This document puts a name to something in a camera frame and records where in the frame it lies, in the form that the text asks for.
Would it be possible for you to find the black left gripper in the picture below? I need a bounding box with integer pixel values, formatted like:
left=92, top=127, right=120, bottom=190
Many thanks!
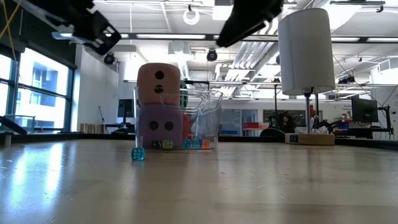
left=18, top=0, right=122, bottom=57

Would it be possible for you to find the large green foam die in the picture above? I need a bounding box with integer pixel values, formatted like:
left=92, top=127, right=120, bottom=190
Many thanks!
left=179, top=80, right=189, bottom=110

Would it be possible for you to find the large pink foam die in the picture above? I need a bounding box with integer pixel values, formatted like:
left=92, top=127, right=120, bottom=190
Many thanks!
left=136, top=62, right=182, bottom=106

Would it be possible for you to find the large red foam die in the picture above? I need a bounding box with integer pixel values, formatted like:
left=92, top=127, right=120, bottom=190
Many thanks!
left=182, top=113, right=191, bottom=141

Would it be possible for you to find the large purple foam die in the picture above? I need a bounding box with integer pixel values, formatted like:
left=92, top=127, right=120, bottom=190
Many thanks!
left=139, top=103, right=184, bottom=149

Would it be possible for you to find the white shade wooden base lamp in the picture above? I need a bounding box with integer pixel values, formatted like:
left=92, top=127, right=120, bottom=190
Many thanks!
left=277, top=7, right=336, bottom=146

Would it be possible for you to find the clear plastic bin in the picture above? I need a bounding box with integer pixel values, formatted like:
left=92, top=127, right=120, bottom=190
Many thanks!
left=133, top=86, right=224, bottom=151

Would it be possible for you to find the black desk monitor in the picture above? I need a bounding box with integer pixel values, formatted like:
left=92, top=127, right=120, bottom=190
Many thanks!
left=351, top=96, right=379, bottom=124

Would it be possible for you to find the white hanging ring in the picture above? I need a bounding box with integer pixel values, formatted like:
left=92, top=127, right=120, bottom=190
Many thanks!
left=182, top=7, right=201, bottom=26

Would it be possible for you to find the black aluminium table frame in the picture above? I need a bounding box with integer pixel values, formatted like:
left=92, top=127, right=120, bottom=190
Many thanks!
left=0, top=115, right=398, bottom=152

